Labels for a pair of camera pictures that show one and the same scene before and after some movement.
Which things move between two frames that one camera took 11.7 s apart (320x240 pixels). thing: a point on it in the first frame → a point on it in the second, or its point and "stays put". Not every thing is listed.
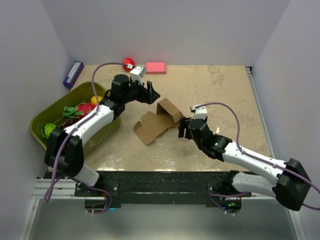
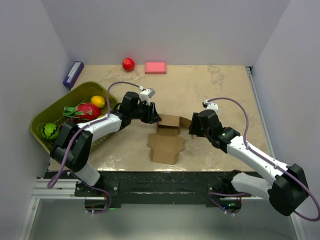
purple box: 74,74 stays put
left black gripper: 148,95 → 152,116
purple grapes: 69,122 stays put
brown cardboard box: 167,116 → 166,144
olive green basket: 52,114 stays put
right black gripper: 183,124 → 194,127
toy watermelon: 47,129 stays put
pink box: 154,68 stays put
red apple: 128,64 stays put
